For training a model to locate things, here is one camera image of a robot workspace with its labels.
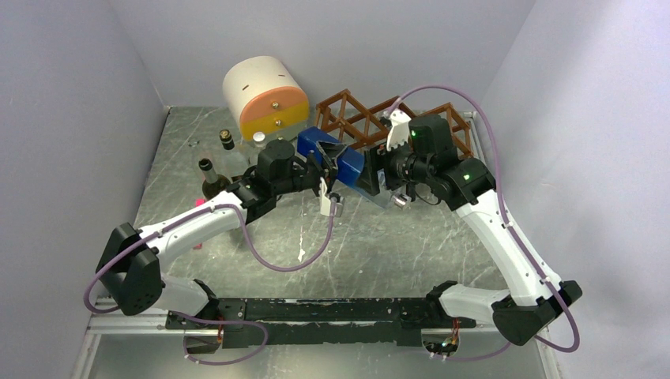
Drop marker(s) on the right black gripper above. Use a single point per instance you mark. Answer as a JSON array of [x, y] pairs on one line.
[[370, 182]]

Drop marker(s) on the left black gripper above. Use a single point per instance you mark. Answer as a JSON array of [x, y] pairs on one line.
[[330, 151]]

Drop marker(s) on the blue square bottle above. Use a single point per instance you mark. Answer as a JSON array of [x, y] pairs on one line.
[[350, 164]]

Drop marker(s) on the brown wooden wine rack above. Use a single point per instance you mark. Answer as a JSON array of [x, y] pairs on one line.
[[344, 117]]

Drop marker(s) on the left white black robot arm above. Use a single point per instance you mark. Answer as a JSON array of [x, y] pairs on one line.
[[131, 268]]

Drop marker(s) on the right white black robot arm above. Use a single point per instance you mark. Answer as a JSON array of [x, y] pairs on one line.
[[421, 150]]

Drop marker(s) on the clear bottle white cap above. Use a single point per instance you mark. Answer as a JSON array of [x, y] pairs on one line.
[[250, 149]]

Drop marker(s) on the small black gold-capped bottle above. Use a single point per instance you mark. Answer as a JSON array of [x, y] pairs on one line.
[[227, 140]]

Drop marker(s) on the dark wine bottle red label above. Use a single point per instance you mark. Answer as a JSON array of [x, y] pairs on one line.
[[213, 182]]

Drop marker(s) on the cream orange cylindrical container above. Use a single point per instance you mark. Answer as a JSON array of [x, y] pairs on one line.
[[262, 96]]

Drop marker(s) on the pink plastic tool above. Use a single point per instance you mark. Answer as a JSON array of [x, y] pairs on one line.
[[198, 202]]

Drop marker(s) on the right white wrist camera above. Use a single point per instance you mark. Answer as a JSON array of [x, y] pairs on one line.
[[398, 135]]

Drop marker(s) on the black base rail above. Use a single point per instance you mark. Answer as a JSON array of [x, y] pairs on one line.
[[248, 322]]

